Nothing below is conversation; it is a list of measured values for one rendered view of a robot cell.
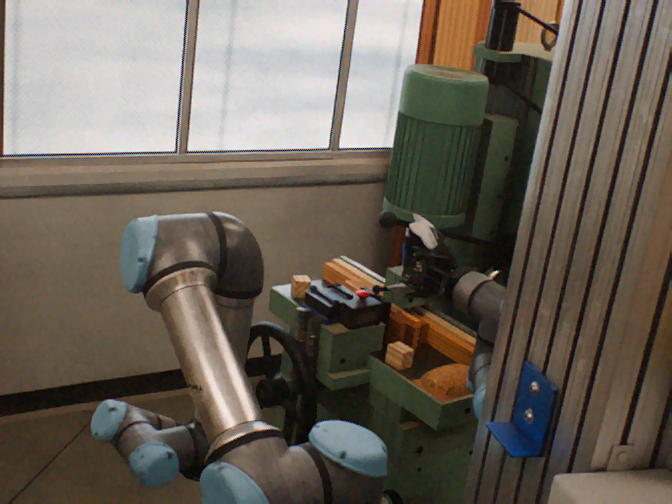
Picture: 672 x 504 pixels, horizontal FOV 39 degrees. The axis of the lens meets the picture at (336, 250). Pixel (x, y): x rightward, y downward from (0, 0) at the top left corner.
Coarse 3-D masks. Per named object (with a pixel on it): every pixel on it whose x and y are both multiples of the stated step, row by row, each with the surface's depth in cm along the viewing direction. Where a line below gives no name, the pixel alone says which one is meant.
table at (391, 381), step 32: (288, 288) 225; (320, 288) 228; (288, 320) 220; (384, 352) 199; (416, 352) 201; (352, 384) 196; (384, 384) 194; (416, 384) 188; (416, 416) 188; (448, 416) 184
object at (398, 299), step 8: (392, 272) 207; (400, 272) 206; (392, 280) 207; (384, 296) 210; (392, 296) 208; (400, 296) 205; (408, 296) 205; (440, 296) 212; (400, 304) 206; (408, 304) 206; (416, 304) 208; (424, 304) 209
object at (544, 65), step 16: (528, 48) 209; (544, 64) 197; (544, 80) 197; (544, 96) 198; (528, 112) 201; (528, 128) 202; (528, 144) 202; (528, 160) 203; (512, 192) 207; (512, 208) 208; (512, 224) 208; (432, 304) 232; (448, 304) 227; (464, 320) 223
